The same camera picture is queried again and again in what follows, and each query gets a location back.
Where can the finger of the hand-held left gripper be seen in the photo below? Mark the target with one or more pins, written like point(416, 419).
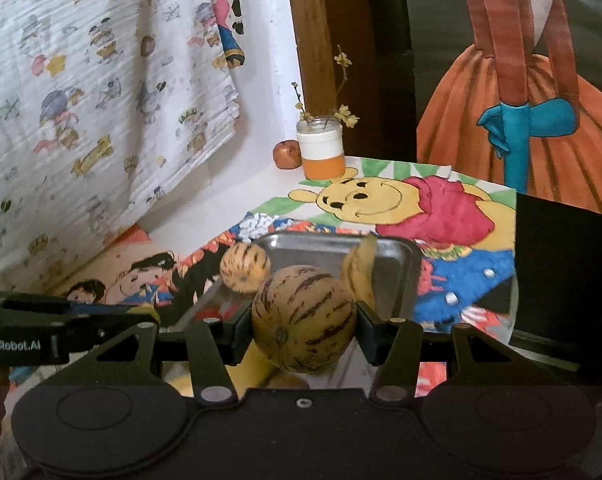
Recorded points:
point(121, 317)
point(21, 300)

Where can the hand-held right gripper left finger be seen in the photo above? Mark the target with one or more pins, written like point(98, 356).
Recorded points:
point(243, 336)

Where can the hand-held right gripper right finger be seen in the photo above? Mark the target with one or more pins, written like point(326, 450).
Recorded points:
point(367, 336)

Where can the large striped melon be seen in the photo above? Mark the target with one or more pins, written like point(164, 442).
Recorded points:
point(303, 320)

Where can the yellow banana with sticker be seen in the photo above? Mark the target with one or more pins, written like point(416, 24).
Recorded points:
point(361, 270)

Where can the small striped melon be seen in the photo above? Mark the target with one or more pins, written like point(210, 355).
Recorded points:
point(244, 267)

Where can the metal tray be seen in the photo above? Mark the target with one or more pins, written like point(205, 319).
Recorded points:
point(321, 251)

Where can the colourful cartoon tablecloth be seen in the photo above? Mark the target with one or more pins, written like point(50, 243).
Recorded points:
point(431, 210)

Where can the red apple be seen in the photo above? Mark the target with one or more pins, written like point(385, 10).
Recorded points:
point(287, 155)

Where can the white and orange jar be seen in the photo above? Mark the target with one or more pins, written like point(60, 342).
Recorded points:
point(321, 152)

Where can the dried flower twigs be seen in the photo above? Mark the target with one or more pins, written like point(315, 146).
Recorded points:
point(342, 111)

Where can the white cartoon printed blanket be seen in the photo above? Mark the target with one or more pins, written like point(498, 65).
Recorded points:
point(106, 85)

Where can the pink cartoon cloth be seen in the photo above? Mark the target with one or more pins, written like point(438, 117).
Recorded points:
point(226, 10)

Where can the wall poster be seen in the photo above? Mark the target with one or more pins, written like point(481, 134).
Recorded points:
point(531, 110)

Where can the wooden door frame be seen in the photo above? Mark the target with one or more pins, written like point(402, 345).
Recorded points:
point(326, 35)

